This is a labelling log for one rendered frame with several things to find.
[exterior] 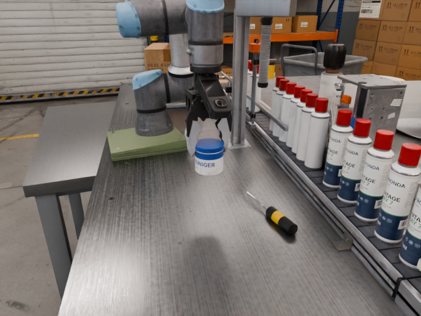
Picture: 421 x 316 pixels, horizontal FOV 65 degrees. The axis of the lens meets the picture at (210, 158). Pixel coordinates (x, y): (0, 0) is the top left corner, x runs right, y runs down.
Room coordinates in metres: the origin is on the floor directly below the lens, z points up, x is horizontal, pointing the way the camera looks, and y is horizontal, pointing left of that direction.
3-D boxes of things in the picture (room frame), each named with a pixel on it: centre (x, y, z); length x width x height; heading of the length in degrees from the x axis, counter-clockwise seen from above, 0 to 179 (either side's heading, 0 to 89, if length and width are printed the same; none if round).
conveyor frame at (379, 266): (1.26, -0.24, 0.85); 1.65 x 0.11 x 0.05; 10
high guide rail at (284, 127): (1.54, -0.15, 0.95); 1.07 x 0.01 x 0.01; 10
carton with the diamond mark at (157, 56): (1.87, 0.21, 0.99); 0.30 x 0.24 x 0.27; 1
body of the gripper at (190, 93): (0.76, 0.01, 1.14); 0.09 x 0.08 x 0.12; 19
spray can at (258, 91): (1.46, -0.20, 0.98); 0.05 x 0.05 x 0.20
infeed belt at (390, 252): (1.26, -0.24, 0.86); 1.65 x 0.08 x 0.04; 10
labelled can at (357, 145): (0.71, -0.34, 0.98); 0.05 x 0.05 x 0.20
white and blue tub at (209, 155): (0.73, 0.00, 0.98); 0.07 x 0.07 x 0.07
